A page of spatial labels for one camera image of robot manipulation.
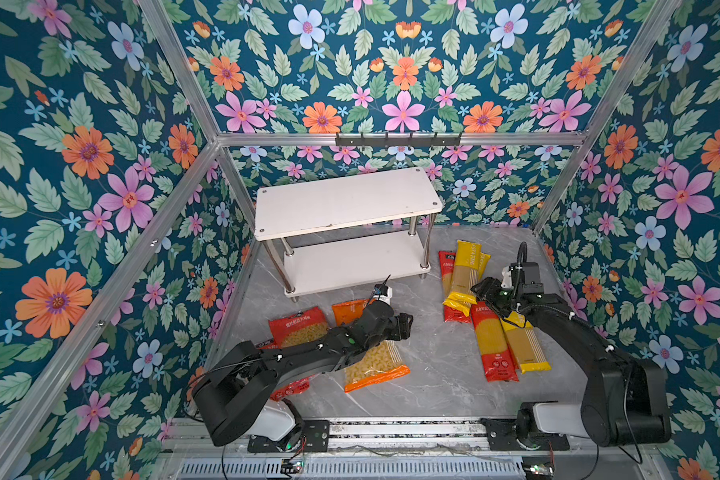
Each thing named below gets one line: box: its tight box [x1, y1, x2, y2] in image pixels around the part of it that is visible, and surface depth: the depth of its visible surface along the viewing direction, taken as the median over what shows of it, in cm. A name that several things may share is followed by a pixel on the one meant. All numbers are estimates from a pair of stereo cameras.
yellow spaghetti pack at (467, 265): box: [447, 240, 482, 305], surface depth 103 cm
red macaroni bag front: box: [256, 306, 329, 350], surface depth 89 cm
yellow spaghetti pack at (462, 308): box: [442, 252, 492, 317], surface depth 94 cm
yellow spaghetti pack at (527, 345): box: [500, 311, 552, 374], surface depth 85 cm
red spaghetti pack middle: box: [471, 301, 519, 383], surface depth 88 cm
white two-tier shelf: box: [254, 167, 443, 302], surface depth 86 cm
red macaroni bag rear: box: [270, 372, 321, 402], surface depth 79 cm
